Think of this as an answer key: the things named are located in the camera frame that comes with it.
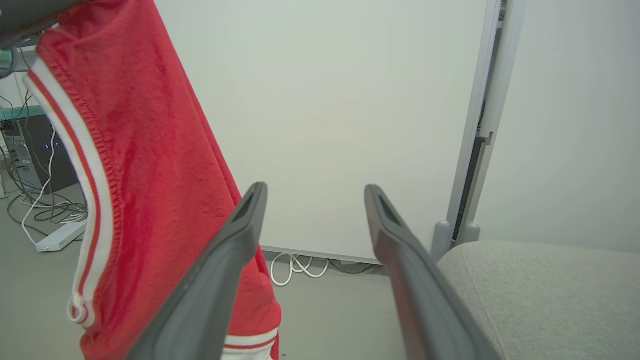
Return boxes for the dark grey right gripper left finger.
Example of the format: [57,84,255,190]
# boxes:
[125,182,269,360]

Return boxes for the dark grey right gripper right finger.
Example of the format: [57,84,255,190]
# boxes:
[364,184,502,360]

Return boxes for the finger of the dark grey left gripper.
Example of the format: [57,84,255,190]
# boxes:
[0,0,86,50]

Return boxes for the red white-trimmed basketball jersey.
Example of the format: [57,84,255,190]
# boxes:
[22,0,282,360]

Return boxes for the grey fabric sofa seat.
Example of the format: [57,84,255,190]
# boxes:
[437,241,640,360]

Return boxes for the black computer tower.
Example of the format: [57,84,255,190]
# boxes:
[20,114,81,193]

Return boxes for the white power strip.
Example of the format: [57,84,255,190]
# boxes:
[36,220,89,253]

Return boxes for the large white partition panel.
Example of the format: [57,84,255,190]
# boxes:
[154,0,502,266]

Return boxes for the white partition panel beside sofa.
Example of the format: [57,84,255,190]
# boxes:
[457,0,640,253]

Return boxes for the looped white floor cable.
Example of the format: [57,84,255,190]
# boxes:
[270,252,331,287]

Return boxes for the black cable under partition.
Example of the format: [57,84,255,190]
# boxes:
[327,259,376,275]

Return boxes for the long white power cable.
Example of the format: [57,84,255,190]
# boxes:
[21,127,59,246]

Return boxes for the black floor cables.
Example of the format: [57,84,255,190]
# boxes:
[0,95,89,237]

